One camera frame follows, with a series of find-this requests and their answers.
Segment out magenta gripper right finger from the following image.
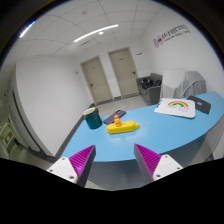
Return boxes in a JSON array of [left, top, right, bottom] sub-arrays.
[[134, 144, 182, 182]]

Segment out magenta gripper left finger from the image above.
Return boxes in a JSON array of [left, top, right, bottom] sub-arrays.
[[47, 145, 96, 187]]

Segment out black notebook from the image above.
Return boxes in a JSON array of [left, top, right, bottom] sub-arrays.
[[188, 95, 211, 114]]

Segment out long ceiling light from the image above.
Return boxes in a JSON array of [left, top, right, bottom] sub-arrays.
[[74, 24, 119, 43]]

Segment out white rainbow board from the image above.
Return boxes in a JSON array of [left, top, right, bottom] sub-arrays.
[[155, 98, 196, 118]]

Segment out beige door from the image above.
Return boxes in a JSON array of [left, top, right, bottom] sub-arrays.
[[109, 48, 138, 96], [81, 57, 112, 104]]

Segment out right beige door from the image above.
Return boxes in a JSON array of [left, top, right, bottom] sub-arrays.
[[109, 48, 138, 96]]

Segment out dark purple smartphone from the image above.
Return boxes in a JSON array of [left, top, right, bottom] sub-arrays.
[[103, 110, 126, 125]]

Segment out grey armchair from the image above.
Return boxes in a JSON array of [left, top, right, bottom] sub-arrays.
[[136, 73, 162, 105]]

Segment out purple wall sign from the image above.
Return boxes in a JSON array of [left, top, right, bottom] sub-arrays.
[[153, 24, 190, 48]]

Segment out dark green mug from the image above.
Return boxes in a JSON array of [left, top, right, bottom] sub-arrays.
[[83, 107, 102, 129]]

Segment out white covered chair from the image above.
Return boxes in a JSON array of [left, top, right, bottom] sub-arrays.
[[160, 69, 207, 99]]

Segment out left beige door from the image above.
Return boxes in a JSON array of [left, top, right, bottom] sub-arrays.
[[81, 57, 112, 104]]

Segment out white partition cabinet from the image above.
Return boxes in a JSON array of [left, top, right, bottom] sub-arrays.
[[9, 57, 91, 157]]

